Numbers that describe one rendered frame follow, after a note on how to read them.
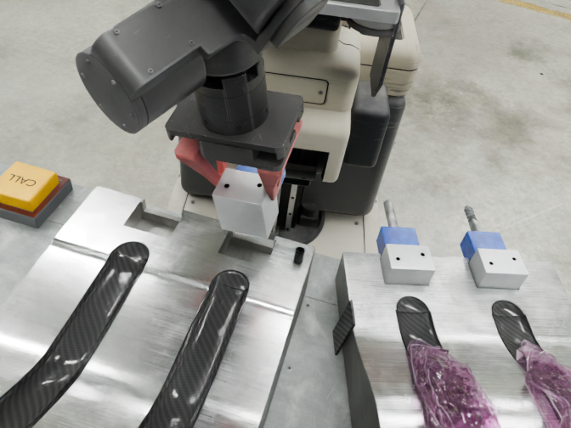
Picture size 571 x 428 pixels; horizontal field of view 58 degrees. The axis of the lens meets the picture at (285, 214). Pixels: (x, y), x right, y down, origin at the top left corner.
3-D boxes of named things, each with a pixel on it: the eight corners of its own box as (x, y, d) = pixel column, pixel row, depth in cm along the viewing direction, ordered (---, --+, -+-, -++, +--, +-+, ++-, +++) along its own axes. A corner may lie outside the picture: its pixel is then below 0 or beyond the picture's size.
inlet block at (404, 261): (364, 216, 68) (374, 186, 65) (400, 217, 69) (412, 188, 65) (379, 296, 59) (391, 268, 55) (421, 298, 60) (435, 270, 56)
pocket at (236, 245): (231, 244, 59) (232, 222, 57) (275, 257, 59) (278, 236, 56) (217, 274, 56) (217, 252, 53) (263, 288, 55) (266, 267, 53)
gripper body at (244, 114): (283, 166, 40) (276, 90, 35) (167, 144, 43) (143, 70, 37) (305, 112, 44) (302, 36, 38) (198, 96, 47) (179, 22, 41)
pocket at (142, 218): (145, 220, 60) (142, 197, 58) (187, 232, 60) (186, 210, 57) (127, 247, 57) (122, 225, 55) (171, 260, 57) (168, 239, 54)
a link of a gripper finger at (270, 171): (286, 228, 47) (279, 154, 39) (214, 212, 48) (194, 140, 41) (306, 174, 51) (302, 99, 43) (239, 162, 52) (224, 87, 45)
